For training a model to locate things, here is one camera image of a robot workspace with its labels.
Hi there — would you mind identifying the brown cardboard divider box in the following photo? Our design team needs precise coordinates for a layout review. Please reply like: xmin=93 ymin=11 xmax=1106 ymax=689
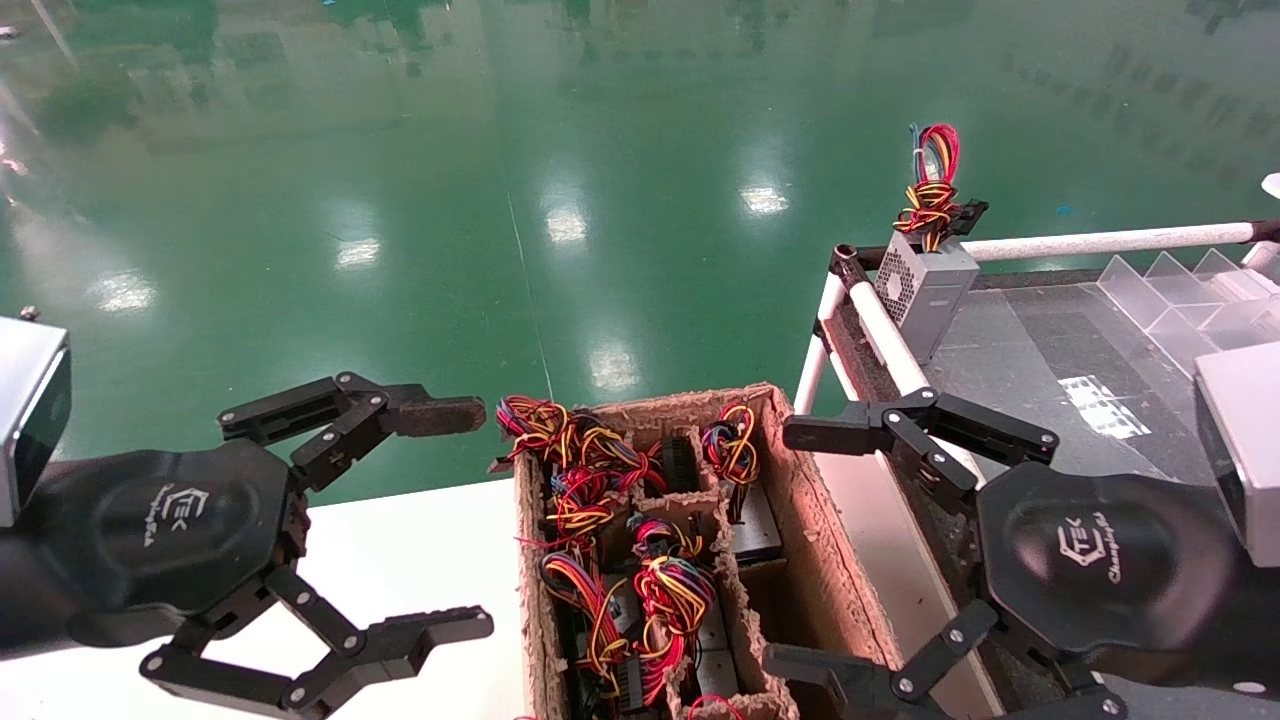
xmin=513 ymin=383 xmax=906 ymax=720

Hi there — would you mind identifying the black conveyor belt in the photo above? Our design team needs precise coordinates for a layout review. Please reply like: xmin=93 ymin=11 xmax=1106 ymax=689
xmin=828 ymin=265 xmax=1280 ymax=720

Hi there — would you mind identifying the short white frame pipe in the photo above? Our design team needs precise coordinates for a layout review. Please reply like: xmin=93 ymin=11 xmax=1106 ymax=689
xmin=795 ymin=275 xmax=846 ymax=416

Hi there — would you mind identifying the power supply with coloured wires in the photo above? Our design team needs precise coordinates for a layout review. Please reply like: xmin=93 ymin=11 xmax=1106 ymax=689
xmin=540 ymin=550 xmax=636 ymax=706
xmin=492 ymin=395 xmax=701 ymax=499
xmin=625 ymin=515 xmax=741 ymax=706
xmin=545 ymin=465 xmax=641 ymax=551

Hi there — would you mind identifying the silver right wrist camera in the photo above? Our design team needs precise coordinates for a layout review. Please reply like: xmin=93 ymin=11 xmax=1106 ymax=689
xmin=1193 ymin=342 xmax=1280 ymax=569

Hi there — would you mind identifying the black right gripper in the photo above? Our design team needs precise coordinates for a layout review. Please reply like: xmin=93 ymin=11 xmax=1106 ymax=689
xmin=762 ymin=387 xmax=1248 ymax=720

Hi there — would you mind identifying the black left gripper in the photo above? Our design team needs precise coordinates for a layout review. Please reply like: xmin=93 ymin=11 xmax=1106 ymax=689
xmin=30 ymin=372 xmax=495 ymax=720

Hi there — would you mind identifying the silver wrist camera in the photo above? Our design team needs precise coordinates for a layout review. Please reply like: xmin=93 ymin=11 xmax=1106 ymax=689
xmin=1193 ymin=342 xmax=1280 ymax=569
xmin=0 ymin=305 xmax=73 ymax=528

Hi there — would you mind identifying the clear acrylic divider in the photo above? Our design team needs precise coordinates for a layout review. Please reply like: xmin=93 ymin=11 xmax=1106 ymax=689
xmin=1095 ymin=248 xmax=1280 ymax=379

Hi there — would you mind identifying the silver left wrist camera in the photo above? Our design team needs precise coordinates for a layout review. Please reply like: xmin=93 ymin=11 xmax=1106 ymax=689
xmin=0 ymin=305 xmax=73 ymax=528

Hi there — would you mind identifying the grey power supply with wires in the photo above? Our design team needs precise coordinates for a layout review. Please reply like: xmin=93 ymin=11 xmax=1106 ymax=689
xmin=700 ymin=400 xmax=786 ymax=566
xmin=873 ymin=122 xmax=991 ymax=366

